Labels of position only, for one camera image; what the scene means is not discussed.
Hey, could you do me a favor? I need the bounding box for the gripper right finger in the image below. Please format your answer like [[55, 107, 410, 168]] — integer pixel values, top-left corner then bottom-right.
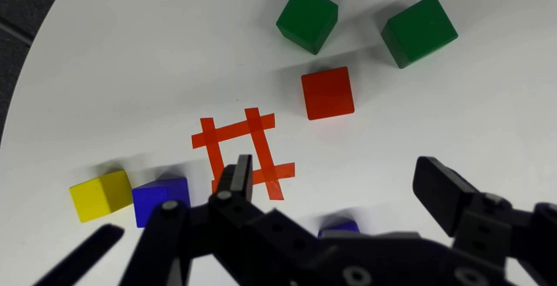
[[412, 156, 557, 286]]

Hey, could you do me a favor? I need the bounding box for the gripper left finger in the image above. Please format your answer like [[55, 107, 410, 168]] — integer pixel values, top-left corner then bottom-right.
[[119, 154, 323, 286]]

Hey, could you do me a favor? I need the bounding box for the blue wooden cube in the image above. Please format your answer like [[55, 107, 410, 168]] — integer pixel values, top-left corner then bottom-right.
[[132, 176, 191, 229], [317, 219, 361, 238]]

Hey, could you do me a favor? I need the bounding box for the yellow wooden cube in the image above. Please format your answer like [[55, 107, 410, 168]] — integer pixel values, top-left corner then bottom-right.
[[69, 169, 133, 223]]

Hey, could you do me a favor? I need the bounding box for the red wooden cube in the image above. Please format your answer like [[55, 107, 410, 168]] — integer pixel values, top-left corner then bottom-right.
[[301, 66, 355, 121]]

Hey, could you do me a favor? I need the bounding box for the green wooden cube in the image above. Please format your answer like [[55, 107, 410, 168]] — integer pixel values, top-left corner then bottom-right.
[[381, 0, 459, 69], [276, 0, 339, 55]]

